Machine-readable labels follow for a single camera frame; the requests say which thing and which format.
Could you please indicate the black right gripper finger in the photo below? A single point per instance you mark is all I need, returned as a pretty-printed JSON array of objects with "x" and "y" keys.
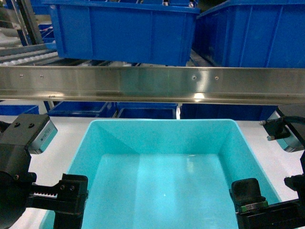
[{"x": 253, "y": 211}]

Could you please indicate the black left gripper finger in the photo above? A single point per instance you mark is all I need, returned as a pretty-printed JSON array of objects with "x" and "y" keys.
[{"x": 67, "y": 199}]

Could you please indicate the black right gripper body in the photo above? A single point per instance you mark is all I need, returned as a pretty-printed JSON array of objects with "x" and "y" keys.
[{"x": 297, "y": 183}]

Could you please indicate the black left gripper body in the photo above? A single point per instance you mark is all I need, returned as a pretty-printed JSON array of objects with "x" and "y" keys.
[{"x": 15, "y": 159}]

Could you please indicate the turquoise plastic bin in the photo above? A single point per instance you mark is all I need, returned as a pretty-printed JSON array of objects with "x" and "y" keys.
[{"x": 164, "y": 174}]

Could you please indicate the large blue bin right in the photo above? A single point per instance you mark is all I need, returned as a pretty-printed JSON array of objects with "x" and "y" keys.
[{"x": 252, "y": 33}]

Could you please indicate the large blue bin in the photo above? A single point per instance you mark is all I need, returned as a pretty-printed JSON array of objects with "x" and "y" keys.
[
  {"x": 123, "y": 31},
  {"x": 252, "y": 33}
]

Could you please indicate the large blue bin centre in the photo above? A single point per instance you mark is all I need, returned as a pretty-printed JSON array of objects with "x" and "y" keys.
[{"x": 123, "y": 31}]

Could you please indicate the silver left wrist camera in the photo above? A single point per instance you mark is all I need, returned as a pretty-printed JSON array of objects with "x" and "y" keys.
[{"x": 43, "y": 139}]

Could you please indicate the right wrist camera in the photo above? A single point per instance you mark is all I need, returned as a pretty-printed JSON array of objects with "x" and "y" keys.
[{"x": 287, "y": 130}]

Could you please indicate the stainless steel shelf rail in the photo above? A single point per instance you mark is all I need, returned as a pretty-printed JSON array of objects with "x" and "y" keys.
[{"x": 205, "y": 85}]

